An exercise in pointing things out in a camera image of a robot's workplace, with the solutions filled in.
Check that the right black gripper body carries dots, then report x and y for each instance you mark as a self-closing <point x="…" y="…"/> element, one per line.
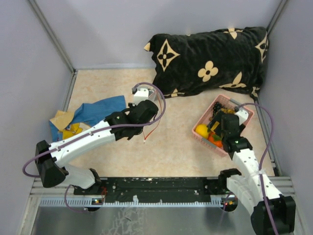
<point x="219" y="130"/>

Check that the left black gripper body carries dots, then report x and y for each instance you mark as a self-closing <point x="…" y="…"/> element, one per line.
<point x="131" y="107"/>

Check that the yellow lemon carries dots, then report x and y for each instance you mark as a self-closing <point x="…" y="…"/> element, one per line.
<point x="203" y="131"/>

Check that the orange persimmon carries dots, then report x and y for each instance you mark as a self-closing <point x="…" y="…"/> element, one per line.
<point x="216" y="140"/>

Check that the brown longan bunch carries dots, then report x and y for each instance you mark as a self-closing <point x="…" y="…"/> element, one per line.
<point x="228" y="111"/>

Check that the clear zip top bag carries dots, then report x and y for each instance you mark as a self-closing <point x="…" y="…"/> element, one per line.
<point x="151" y="113"/>

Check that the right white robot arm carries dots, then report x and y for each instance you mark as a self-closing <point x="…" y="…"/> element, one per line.
<point x="271" y="213"/>

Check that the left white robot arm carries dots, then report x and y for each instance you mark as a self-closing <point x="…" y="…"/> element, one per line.
<point x="53" y="163"/>

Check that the yellow blue cartoon bag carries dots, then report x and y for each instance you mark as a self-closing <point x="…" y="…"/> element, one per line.
<point x="62" y="126"/>

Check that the black grape bunch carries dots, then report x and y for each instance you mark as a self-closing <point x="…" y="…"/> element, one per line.
<point x="217" y="106"/>

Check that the pink plastic basket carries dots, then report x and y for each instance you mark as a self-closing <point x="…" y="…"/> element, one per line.
<point x="228" y="103"/>

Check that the blue cloth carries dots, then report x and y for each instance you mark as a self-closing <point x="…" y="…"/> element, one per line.
<point x="92" y="113"/>

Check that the black floral pillow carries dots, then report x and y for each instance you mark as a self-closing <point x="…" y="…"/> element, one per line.
<point x="233" y="59"/>

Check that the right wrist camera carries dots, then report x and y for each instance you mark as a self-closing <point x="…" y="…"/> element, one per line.
<point x="243" y="115"/>

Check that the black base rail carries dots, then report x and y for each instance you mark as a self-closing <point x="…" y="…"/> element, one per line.
<point x="154" y="190"/>

